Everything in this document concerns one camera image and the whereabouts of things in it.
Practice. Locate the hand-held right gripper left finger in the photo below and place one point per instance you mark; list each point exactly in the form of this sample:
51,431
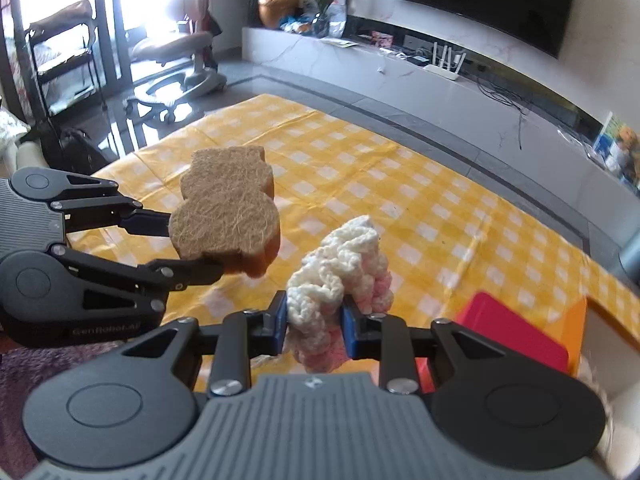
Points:
280,324

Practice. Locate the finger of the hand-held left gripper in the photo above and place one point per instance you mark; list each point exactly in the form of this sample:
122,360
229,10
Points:
190,272
145,222

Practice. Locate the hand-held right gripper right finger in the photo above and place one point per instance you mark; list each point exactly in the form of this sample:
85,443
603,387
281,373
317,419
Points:
350,332

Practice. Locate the clear bubble wrap bag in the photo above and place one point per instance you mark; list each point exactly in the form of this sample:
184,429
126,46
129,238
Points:
335,270

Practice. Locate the brown loofah sponge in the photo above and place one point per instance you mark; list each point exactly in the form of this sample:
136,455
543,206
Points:
225,210

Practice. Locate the orange cardboard box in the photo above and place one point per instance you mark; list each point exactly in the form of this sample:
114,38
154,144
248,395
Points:
575,335

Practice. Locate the black bag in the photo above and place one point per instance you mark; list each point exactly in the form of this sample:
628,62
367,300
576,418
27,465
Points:
77,150

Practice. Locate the purple fluffy rug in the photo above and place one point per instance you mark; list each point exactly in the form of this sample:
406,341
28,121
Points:
25,400

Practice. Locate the yellow checkered tablecloth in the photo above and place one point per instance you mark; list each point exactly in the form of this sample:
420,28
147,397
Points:
400,200

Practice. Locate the red square box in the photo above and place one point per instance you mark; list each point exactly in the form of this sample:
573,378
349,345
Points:
500,327

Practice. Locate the black metal rack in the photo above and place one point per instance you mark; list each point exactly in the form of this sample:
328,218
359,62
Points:
62,50

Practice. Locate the blue snack packets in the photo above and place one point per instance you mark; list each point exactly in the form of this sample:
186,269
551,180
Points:
295,24

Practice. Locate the golden round vase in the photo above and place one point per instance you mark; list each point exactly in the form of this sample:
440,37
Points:
276,10

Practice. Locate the white marble television cabinet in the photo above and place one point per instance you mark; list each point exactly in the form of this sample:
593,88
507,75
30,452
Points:
450,95

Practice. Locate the white paper sheets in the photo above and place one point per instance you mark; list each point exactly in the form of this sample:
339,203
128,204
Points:
339,42

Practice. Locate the white router with antennas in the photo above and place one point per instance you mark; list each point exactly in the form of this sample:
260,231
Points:
442,72

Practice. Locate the grey metal trash can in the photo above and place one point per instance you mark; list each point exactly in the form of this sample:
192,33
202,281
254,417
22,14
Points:
631,260

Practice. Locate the small pink photo card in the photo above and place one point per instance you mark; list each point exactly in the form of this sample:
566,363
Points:
381,38

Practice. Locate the green printed card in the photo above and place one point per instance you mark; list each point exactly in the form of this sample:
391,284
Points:
606,147

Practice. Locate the small teddy bear bouquet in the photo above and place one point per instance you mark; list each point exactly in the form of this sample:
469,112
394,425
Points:
631,152

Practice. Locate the black wall television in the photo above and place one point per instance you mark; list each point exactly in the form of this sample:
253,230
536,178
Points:
475,0

